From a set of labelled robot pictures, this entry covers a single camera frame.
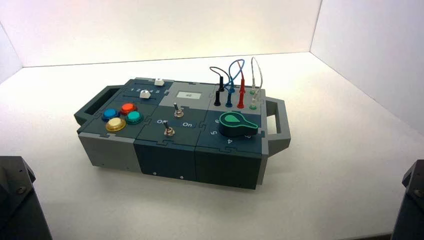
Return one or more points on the green and black rotary knob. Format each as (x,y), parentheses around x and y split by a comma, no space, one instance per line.
(235,126)

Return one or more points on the white slider knob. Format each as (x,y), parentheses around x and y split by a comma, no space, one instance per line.
(159,82)
(145,94)

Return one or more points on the blue round push button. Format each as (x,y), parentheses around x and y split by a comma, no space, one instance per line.
(110,114)

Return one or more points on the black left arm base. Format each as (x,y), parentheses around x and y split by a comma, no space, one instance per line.
(16,205)

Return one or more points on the teal round push button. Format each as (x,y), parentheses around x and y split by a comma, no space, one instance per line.
(134,117)

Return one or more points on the yellow round push button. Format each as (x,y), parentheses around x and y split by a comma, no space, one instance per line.
(115,124)

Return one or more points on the small grey display screen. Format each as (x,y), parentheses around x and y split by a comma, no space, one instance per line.
(188,95)

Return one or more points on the red round push button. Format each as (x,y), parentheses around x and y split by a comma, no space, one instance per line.
(128,108)

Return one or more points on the grey and teal control box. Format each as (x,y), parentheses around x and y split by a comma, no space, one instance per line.
(165,159)

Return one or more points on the metal toggle switch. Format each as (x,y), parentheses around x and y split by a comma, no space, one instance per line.
(178,112)
(169,131)

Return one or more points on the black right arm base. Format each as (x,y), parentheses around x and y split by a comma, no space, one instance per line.
(410,212)

